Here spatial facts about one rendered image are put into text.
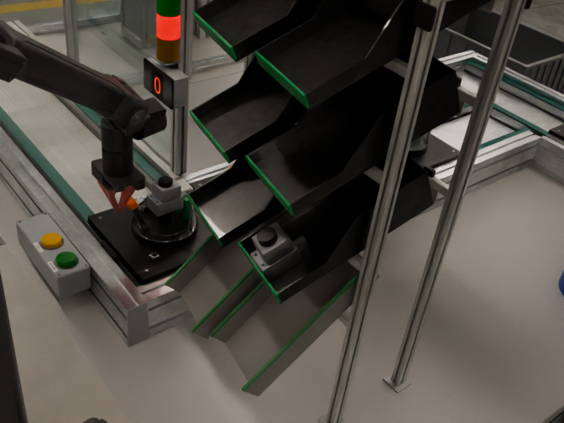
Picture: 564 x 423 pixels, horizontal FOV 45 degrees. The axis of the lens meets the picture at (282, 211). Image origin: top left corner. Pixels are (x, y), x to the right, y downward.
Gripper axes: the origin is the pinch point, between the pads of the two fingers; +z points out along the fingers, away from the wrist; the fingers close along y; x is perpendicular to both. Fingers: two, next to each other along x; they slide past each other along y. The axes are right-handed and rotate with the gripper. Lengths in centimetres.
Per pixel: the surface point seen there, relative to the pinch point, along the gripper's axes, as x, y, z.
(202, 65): -74, 81, 18
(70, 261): 11.1, -0.2, 8.8
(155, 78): -19.5, 19.3, -15.5
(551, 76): -219, 30, 30
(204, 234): -16.3, -6.5, 8.9
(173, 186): -11.1, -2.0, -2.6
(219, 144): -0.5, -31.0, -31.1
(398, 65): -13, -50, -49
